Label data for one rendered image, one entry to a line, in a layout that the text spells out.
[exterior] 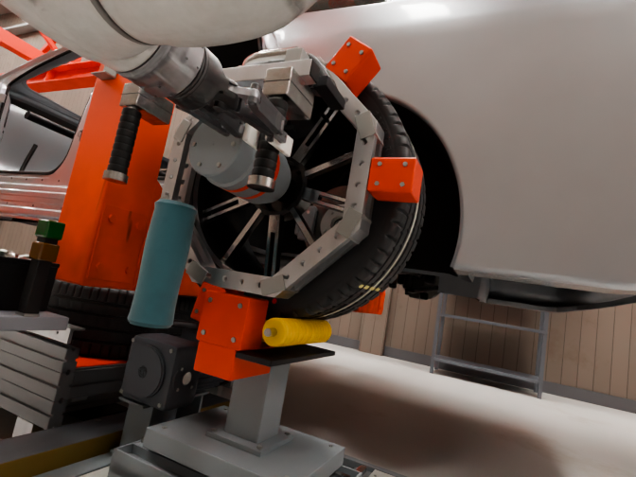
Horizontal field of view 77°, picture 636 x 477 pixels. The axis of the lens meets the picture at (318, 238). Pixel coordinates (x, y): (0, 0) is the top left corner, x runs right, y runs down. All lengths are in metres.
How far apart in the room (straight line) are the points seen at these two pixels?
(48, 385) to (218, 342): 0.63
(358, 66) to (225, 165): 0.36
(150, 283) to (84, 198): 0.45
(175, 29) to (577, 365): 4.97
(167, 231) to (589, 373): 4.69
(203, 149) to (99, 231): 0.46
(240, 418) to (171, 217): 0.51
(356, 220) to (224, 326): 0.35
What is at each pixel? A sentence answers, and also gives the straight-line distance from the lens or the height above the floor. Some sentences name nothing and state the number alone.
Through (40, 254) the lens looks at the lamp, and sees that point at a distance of 1.04.
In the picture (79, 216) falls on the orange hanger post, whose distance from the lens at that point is 1.24.
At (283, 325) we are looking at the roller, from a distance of 0.82.
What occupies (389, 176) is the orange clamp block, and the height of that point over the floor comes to 0.84.
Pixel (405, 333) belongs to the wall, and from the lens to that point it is 5.12.
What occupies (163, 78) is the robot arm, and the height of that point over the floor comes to 0.79.
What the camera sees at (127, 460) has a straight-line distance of 1.13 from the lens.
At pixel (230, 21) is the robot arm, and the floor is 0.77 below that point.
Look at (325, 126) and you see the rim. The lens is 1.01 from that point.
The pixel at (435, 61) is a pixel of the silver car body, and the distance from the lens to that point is 1.47.
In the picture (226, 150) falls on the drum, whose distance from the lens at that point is 0.79.
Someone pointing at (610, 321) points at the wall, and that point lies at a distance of 5.14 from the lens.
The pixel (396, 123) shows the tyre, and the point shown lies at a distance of 0.93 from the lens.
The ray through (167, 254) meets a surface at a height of 0.63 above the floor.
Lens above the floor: 0.60
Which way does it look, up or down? 8 degrees up
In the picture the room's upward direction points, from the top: 10 degrees clockwise
